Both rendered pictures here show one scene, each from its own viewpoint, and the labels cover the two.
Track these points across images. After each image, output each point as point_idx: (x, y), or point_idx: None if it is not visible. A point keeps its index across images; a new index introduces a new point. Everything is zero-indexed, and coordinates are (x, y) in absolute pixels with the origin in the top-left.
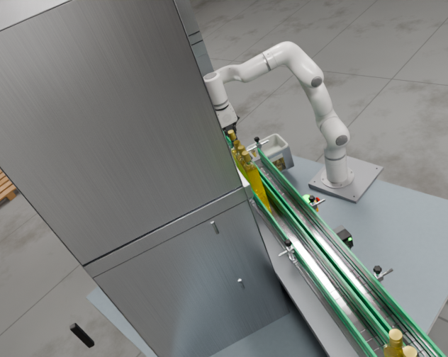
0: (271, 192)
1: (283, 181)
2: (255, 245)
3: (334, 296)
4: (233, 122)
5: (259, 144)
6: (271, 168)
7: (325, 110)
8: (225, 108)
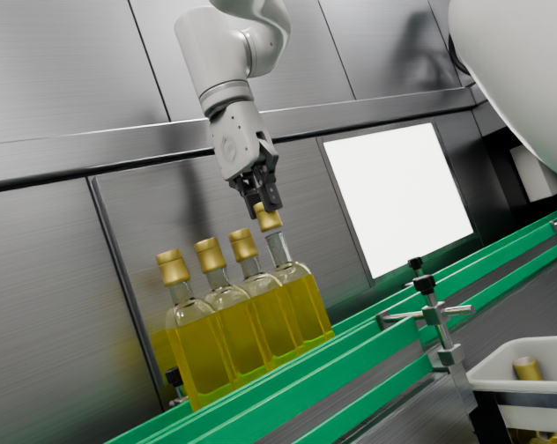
0: (140, 440)
1: None
2: None
3: None
4: (244, 165)
5: (430, 309)
6: (350, 397)
7: (547, 118)
8: (212, 111)
